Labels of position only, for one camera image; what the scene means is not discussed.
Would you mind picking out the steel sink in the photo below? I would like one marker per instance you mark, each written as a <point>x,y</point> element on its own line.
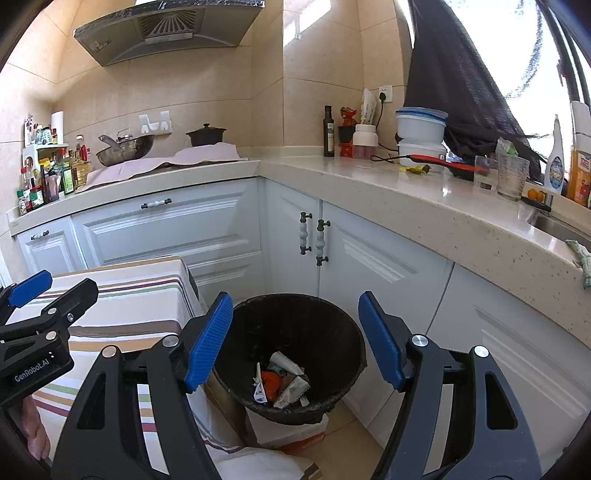
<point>561,228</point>

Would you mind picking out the group of condiment bottles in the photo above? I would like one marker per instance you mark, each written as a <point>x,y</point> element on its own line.
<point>64,177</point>

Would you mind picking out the orange detergent bottle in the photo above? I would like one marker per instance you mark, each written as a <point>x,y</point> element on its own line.
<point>581,170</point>

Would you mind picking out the long white packet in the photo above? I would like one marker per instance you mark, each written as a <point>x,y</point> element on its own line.
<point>293,392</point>

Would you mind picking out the white container with blue rim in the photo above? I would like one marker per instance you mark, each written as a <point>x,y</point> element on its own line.
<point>420,127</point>

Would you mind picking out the white paper packet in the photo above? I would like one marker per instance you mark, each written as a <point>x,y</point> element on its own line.
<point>368,106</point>

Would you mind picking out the black pot with lid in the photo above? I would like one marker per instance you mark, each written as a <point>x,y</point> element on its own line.
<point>206,137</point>

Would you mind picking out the white spray bottle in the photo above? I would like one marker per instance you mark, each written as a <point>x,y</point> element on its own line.
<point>555,166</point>

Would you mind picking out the white cabinet with doors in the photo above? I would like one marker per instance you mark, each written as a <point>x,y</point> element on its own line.
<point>461,314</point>

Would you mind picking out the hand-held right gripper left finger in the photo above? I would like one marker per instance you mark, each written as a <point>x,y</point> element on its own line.
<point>210,344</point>

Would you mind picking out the clear drinking glass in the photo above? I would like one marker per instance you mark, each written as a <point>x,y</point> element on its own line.
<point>485,175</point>

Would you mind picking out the person's left hand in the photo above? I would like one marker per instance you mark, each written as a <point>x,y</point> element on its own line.
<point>37,429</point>

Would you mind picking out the white plastic container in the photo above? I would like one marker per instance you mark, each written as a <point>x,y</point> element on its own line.
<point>422,150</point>

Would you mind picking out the white wall hook rack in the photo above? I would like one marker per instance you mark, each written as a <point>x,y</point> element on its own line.
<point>154,123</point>

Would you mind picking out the black faucet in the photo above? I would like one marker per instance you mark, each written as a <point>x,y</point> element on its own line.
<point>538,206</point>

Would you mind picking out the striped tablecloth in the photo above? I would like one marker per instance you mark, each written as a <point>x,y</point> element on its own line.
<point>138,300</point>

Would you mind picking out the dark curtain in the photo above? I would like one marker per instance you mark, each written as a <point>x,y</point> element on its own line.
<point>457,83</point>

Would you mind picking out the red and black kitchen gadget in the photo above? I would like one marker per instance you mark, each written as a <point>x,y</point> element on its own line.
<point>346,134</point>

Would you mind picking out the orange fruit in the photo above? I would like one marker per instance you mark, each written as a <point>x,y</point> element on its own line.
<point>535,194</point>

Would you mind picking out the dark olive oil bottle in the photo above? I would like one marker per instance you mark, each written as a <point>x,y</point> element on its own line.
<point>328,136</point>

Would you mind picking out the white shelf rack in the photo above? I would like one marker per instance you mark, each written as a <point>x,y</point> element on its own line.
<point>34,154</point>

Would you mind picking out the green dishcloth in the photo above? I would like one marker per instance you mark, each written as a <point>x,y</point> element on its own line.
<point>582,263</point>

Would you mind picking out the white wall socket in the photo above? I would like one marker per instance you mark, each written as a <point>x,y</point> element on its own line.
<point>384,93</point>

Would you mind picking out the white cabinet with drawers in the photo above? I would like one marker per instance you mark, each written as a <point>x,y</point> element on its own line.
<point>161,235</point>

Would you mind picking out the steel range hood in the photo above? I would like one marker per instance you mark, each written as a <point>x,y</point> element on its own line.
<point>175,32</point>

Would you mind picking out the white jar with utensils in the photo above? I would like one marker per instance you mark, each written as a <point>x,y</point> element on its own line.
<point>364,143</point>

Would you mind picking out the black trash bin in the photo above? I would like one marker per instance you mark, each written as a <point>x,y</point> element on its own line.
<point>300,323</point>

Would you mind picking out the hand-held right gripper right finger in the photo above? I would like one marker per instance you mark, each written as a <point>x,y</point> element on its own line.
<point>381,341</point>

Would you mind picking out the paper towel roll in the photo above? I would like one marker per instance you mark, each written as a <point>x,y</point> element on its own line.
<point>57,129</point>

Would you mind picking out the steel wok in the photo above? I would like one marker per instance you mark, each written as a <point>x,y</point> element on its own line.
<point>124,152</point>

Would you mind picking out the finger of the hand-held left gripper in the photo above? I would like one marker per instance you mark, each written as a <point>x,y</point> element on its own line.
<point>30,288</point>
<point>76,297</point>

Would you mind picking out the ribbed drinking glass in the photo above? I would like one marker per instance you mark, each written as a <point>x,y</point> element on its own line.
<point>512,177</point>

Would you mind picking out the white stove cover cloth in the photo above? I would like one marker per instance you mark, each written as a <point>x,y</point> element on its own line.
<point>207,154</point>

